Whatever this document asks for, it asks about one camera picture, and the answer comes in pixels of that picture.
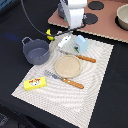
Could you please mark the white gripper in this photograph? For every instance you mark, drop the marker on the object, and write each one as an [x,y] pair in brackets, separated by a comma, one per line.
[74,10]

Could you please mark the yellow toy banana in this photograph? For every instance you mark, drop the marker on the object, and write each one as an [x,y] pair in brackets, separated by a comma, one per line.
[49,36]

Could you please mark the yellow toy box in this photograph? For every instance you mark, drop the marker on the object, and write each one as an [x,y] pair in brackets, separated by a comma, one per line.
[34,83]

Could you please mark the light blue toy carton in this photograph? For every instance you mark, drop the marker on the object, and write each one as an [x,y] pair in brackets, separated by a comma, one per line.
[80,44]

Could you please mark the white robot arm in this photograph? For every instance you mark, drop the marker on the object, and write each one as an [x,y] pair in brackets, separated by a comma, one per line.
[74,10]

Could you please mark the dark grey pot on stove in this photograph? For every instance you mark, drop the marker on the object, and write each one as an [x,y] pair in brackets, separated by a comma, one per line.
[61,11]

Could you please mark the beige bowl on stove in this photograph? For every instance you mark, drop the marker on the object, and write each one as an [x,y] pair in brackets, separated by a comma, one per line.
[122,14]

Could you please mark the round wooden plate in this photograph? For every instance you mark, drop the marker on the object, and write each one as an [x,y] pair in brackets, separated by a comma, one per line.
[68,66]

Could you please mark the woven beige placemat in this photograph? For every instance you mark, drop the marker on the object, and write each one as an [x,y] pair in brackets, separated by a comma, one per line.
[63,100]

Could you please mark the knife with wooden handle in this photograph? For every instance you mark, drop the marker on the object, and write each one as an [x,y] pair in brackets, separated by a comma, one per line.
[77,56]

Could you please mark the grey pot with handle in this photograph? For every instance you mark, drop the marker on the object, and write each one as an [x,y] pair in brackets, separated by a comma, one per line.
[36,51]

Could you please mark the fork with wooden handle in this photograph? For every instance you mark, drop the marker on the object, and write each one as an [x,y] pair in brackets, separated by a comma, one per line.
[54,76]

